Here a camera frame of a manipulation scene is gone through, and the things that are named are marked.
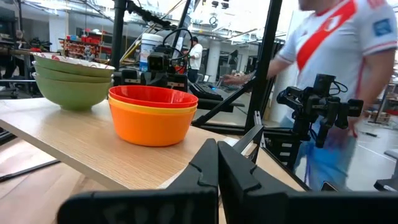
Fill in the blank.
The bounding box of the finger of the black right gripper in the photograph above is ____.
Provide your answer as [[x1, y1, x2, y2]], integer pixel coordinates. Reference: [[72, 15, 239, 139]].
[[154, 72, 168, 88], [142, 72, 155, 88]]

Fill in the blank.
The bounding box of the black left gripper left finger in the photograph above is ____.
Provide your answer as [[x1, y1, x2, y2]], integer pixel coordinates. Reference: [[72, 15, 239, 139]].
[[57, 138, 219, 224]]

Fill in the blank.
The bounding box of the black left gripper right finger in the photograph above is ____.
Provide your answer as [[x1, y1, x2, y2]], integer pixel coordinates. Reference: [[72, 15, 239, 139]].
[[216, 141, 398, 224]]

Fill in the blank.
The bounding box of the red plastic bowl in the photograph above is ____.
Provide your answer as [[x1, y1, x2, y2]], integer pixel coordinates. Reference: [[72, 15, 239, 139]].
[[108, 85, 199, 109]]

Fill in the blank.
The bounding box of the orange plastic bowl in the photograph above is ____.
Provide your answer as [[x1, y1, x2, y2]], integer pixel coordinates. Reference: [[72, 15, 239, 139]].
[[109, 102, 197, 147]]

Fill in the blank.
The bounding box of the floral patterned bowl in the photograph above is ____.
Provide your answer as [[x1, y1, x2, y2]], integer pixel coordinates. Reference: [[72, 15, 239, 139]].
[[32, 52, 116, 78]]

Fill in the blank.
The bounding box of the green bowl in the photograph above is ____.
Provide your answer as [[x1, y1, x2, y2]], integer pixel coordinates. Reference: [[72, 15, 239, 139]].
[[32, 72, 114, 111], [32, 60, 115, 84]]

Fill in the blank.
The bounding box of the white wipes canister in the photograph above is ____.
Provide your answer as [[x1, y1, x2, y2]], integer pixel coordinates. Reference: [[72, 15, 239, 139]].
[[139, 32, 165, 73]]

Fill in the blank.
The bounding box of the person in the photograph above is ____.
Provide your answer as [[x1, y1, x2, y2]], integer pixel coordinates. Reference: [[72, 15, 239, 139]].
[[223, 0, 398, 192], [186, 36, 204, 83]]

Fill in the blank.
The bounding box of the rack with red bins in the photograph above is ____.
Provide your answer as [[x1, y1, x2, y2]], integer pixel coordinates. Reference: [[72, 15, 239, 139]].
[[58, 29, 113, 63]]

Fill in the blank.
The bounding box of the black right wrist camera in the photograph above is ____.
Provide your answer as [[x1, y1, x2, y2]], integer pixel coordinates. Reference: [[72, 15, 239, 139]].
[[147, 51, 171, 73]]

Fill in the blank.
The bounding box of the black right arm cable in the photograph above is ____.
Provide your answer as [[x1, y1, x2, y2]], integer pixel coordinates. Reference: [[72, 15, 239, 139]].
[[161, 27, 194, 74]]

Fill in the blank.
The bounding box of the black aluminium rig frame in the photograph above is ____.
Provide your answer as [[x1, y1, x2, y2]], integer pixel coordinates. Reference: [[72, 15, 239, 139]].
[[110, 0, 312, 192]]

